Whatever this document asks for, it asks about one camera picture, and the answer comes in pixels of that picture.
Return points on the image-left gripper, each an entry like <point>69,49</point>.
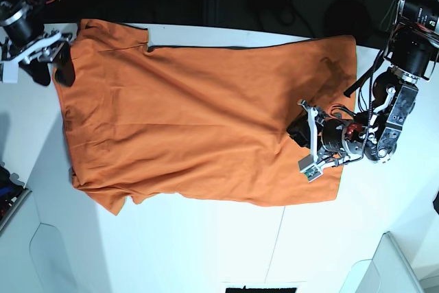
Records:
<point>27,42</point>

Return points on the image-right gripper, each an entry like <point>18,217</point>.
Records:
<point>333,136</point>

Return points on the orange t-shirt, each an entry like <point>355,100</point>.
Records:
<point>203,122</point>

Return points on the clutter bin left edge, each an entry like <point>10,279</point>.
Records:
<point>10,192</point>

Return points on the white black calibration card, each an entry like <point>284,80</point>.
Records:
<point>261,287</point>

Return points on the grey panel bottom right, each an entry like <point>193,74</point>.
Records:
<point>387,272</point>

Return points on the grey panel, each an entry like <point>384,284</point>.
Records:
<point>33,254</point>
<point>387,272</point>

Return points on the grey panel bottom left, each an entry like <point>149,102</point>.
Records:
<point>33,254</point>

